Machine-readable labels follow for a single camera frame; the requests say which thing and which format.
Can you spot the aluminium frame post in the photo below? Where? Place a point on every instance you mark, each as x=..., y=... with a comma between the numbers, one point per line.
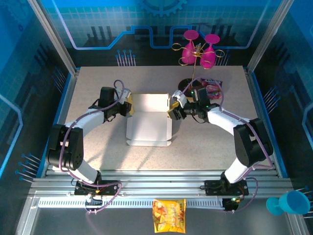
x=54, y=36
x=268, y=36

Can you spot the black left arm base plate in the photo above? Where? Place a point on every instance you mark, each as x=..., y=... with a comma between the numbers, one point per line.
x=110, y=187

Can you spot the yellow white paper box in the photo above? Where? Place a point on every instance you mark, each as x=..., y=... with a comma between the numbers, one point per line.
x=149, y=127

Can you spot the aluminium front frame rail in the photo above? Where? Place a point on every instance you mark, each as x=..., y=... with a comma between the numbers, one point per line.
x=159, y=182

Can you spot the pink plastic goblet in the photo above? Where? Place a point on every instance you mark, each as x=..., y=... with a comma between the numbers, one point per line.
x=207, y=58
x=188, y=55

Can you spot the pink red snack packet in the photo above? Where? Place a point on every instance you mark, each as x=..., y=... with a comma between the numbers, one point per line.
x=212, y=86

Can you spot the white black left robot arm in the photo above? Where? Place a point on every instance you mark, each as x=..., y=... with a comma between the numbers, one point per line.
x=90, y=120

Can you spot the blue plastic goblet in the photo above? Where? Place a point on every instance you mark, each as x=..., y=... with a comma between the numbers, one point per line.
x=293, y=202

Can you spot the small controller board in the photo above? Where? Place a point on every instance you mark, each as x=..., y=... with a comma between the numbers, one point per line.
x=93, y=203
x=231, y=203

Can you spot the yellow chips bag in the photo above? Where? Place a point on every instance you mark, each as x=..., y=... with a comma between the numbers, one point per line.
x=168, y=215

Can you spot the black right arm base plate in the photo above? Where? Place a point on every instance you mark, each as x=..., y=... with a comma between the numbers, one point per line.
x=212, y=188

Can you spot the aluminium side rail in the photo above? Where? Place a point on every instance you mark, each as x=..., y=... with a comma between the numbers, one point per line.
x=256, y=98
x=70, y=85

